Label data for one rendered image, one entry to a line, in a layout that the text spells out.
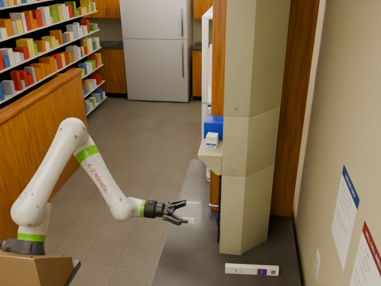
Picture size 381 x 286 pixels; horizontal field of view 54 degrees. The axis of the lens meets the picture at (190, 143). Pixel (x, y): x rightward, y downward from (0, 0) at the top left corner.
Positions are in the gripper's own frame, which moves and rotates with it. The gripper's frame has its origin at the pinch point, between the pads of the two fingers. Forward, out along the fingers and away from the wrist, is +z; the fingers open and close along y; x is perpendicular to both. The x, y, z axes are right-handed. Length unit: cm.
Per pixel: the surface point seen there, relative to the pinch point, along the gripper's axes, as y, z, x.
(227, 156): -5.2, 16.0, -36.9
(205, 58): 111, -8, -54
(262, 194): 3.7, 33.5, -11.7
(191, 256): -9.5, -0.3, 20.5
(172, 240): 0.7, -12.9, 20.5
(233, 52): -5, 17, -84
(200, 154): -3.9, 3.6, -36.5
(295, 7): 32, 43, -97
